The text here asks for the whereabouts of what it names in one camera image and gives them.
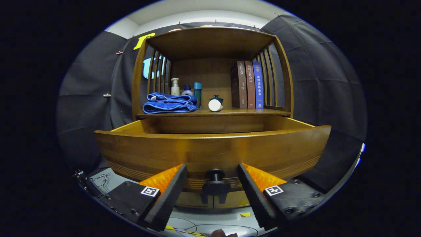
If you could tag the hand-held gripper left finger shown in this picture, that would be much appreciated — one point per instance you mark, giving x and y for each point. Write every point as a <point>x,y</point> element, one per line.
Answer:
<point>169,197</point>

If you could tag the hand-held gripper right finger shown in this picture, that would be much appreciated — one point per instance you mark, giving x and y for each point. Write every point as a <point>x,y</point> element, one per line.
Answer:
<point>255,197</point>

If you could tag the wooden drawer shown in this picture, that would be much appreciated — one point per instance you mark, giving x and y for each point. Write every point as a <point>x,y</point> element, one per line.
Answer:
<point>197,151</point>

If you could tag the white green tube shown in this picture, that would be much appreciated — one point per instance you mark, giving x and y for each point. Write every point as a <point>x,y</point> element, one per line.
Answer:
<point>215,105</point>

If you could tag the wooden cabinet door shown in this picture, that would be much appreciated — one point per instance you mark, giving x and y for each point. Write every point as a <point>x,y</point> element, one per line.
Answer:
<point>236,199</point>
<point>189,199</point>

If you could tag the wooden countertop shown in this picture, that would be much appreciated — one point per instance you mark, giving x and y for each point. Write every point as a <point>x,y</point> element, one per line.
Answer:
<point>250,112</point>

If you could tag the wooden cabinet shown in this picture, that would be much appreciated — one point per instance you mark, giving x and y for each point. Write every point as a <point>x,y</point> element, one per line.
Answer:
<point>210,42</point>

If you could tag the yellow tape piece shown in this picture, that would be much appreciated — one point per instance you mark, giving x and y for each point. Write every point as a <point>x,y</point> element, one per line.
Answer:
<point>245,214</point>

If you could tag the blue folded towel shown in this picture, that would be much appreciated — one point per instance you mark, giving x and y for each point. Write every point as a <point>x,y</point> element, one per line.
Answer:
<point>167,105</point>

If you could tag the blue lidded bowl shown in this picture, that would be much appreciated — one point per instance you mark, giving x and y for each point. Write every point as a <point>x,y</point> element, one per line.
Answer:
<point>217,98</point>

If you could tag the white blue lotion bottle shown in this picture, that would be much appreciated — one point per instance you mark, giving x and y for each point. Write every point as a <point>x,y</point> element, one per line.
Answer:
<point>187,91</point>

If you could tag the white pump bottle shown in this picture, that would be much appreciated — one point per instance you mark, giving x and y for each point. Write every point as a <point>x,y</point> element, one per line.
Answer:
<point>175,89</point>

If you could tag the teal bottle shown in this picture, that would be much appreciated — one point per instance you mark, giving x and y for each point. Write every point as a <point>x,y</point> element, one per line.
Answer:
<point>197,92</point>

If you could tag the blue book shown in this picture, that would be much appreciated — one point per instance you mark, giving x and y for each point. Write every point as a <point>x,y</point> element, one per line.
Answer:
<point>258,85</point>

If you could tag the reddish brown book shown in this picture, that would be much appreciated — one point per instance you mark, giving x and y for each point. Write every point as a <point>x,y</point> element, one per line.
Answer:
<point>250,85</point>

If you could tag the dark brown book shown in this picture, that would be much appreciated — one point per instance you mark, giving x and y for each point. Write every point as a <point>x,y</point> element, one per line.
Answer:
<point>239,85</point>

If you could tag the black backdrop cloth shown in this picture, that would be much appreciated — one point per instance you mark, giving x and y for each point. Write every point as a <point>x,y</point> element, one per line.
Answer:
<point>315,82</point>

